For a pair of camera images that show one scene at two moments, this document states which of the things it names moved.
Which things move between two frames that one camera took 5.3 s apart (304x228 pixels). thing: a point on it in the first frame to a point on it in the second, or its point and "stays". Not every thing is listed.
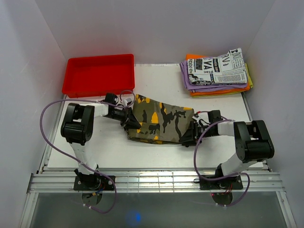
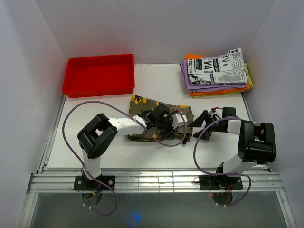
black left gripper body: [120, 115] to [165, 126]
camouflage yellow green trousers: [159, 123] stays
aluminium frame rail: [177, 182] stays
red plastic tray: [99, 75] stays
